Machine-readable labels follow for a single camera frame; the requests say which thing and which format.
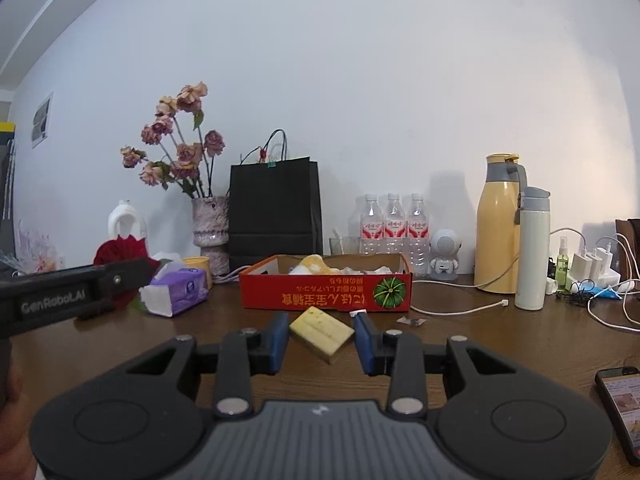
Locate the brown bag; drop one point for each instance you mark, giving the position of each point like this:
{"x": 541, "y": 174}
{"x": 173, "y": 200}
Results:
{"x": 630, "y": 245}

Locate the green spray bottle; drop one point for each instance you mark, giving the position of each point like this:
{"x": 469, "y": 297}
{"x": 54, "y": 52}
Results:
{"x": 563, "y": 262}

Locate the white robot speaker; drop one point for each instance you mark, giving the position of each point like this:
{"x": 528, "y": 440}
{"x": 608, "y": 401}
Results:
{"x": 445, "y": 245}

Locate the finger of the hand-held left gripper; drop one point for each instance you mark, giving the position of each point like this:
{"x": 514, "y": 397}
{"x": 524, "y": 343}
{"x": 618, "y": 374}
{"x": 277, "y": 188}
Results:
{"x": 125, "y": 275}

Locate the yellow mug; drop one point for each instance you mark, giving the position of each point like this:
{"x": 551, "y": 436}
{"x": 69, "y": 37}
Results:
{"x": 200, "y": 262}

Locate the dried pink flowers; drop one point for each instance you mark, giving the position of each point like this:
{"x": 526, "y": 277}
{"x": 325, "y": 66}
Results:
{"x": 189, "y": 152}

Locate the white tissue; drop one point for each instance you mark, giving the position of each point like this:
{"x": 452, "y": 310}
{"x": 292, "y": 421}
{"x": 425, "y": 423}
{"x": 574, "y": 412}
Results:
{"x": 382, "y": 269}

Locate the clear glass cup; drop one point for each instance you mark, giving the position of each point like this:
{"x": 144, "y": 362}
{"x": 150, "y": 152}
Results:
{"x": 345, "y": 246}

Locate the white power strip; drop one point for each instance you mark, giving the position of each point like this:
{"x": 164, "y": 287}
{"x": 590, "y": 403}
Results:
{"x": 592, "y": 280}

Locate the white detergent bottle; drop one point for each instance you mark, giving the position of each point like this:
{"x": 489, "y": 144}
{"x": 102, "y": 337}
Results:
{"x": 122, "y": 208}

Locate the small clear wrapper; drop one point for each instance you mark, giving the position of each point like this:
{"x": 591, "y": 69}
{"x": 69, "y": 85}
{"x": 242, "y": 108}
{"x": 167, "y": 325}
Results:
{"x": 411, "y": 321}

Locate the red cardboard box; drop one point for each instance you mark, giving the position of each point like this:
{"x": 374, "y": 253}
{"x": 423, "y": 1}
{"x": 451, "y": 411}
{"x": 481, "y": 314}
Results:
{"x": 310, "y": 295}

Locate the red fabric rose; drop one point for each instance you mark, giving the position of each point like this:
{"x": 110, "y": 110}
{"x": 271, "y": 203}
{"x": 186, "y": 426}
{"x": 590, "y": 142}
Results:
{"x": 120, "y": 252}

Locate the white and tan plush hamster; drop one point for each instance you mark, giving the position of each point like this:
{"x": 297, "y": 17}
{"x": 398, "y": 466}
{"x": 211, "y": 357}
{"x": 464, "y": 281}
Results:
{"x": 312, "y": 262}

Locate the floral patterned wrap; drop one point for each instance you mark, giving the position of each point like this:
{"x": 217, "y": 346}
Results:
{"x": 30, "y": 250}

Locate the person's left hand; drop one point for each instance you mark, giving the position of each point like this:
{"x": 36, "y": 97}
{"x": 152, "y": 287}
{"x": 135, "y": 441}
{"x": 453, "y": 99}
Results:
{"x": 12, "y": 410}

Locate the black smartphone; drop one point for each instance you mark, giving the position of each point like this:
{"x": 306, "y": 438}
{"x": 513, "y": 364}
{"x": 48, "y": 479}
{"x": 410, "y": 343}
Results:
{"x": 622, "y": 405}

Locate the mottled purple vase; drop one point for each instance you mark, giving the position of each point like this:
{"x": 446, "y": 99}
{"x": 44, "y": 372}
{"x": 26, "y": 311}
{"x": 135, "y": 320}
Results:
{"x": 210, "y": 230}

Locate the red label water bottle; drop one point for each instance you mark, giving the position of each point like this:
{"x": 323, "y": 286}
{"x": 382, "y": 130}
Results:
{"x": 418, "y": 230}
{"x": 371, "y": 230}
{"x": 395, "y": 230}

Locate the blue packet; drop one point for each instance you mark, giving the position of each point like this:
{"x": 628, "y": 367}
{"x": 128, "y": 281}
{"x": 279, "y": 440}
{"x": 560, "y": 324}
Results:
{"x": 602, "y": 294}

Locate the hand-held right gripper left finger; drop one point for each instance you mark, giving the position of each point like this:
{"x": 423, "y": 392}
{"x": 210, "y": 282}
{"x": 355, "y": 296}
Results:
{"x": 277, "y": 342}

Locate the white thermos bottle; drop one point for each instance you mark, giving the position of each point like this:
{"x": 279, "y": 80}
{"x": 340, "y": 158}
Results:
{"x": 532, "y": 250}

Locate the purple tissue pack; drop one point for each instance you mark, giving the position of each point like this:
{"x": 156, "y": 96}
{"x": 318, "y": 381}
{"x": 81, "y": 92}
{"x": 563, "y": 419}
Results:
{"x": 180, "y": 287}

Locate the dark cabinet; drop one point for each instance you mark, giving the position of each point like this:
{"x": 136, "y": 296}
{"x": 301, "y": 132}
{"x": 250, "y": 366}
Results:
{"x": 6, "y": 185}

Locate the wall poster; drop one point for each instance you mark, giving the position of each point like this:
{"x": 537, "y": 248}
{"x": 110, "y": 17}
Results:
{"x": 42, "y": 120}

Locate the black paper bag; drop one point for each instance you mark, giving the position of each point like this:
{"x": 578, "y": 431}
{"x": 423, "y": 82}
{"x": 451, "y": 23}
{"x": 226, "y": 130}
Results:
{"x": 275, "y": 210}

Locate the yellow thermos jug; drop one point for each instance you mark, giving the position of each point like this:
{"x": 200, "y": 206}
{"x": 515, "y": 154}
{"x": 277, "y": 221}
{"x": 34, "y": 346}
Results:
{"x": 495, "y": 235}

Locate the yellow sponge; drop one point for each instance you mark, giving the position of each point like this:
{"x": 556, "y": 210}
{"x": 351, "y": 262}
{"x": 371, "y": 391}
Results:
{"x": 320, "y": 332}

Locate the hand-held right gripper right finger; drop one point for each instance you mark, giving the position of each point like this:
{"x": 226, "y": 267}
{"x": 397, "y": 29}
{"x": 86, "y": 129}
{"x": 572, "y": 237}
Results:
{"x": 365, "y": 345}

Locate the white charger plug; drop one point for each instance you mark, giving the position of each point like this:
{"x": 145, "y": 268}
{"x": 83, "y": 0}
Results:
{"x": 599, "y": 260}
{"x": 582, "y": 264}

